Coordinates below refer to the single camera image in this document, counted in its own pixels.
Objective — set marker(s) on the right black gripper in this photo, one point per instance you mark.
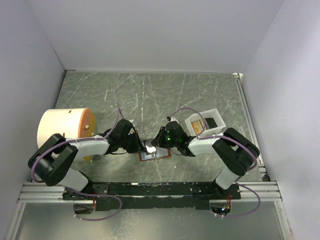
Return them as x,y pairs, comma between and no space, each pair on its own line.
158,141

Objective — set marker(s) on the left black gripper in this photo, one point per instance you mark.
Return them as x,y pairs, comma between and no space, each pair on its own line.
138,147

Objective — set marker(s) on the black VIP credit card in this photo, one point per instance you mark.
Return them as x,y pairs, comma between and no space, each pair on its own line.
151,151

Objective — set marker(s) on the brown leather card holder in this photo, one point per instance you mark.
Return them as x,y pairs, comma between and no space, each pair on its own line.
161,153

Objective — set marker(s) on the white card tray box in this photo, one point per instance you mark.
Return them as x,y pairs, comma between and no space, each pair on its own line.
214,113

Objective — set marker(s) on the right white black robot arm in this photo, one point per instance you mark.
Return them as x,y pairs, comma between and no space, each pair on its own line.
238,154

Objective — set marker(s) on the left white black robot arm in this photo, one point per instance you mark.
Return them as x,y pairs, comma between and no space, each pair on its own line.
52,162

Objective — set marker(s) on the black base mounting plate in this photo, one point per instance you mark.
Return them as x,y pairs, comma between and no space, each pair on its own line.
149,195

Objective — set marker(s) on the white orange cylinder drum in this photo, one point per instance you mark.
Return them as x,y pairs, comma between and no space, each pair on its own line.
70,123

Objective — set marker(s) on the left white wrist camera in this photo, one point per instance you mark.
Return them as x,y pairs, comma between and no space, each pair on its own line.
132,122

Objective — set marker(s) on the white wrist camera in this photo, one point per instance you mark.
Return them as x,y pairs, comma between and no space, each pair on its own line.
132,122
171,119

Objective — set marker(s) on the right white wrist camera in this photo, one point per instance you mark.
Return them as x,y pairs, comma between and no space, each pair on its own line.
171,119

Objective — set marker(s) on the aluminium right side rail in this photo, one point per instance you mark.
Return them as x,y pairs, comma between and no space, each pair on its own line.
262,169

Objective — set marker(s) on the aluminium rail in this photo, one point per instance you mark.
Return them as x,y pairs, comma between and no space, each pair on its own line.
262,169
40,193

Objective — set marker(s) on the aluminium front rail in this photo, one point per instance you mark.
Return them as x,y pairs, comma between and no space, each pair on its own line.
40,193

